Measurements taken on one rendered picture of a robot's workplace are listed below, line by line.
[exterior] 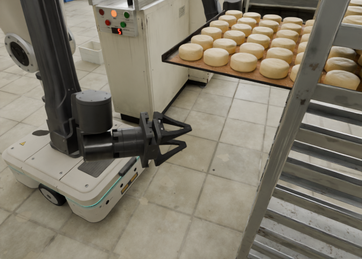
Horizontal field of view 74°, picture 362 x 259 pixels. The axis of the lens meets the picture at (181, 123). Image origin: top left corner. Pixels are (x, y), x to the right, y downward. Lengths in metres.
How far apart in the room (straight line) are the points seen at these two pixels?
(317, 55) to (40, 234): 1.38
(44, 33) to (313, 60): 0.41
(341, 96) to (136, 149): 0.35
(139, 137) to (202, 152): 1.20
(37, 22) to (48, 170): 0.96
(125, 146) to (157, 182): 1.03
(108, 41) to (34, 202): 1.01
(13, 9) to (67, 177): 0.71
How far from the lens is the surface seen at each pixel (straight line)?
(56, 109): 0.48
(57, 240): 1.41
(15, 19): 1.04
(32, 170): 1.40
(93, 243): 1.34
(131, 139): 0.45
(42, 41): 0.48
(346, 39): 0.41
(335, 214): 0.63
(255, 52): 0.53
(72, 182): 1.24
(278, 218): 0.69
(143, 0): 1.41
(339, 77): 0.48
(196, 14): 2.04
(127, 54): 1.55
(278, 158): 0.49
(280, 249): 1.18
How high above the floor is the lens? 1.16
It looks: 39 degrees down
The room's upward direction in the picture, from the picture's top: straight up
